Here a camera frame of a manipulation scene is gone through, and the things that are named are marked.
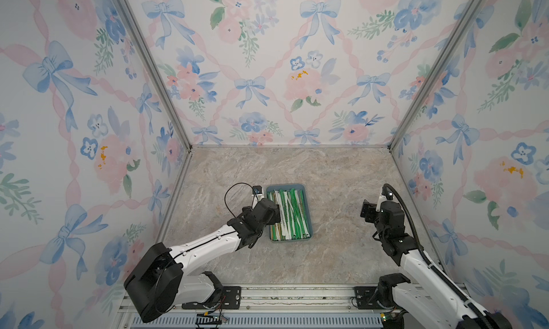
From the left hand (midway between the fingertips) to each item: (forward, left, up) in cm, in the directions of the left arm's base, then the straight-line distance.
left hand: (269, 206), depth 85 cm
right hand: (+1, -43, +3) cm, 43 cm away
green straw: (+1, -7, -9) cm, 11 cm away
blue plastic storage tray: (-3, -11, -9) cm, 14 cm away
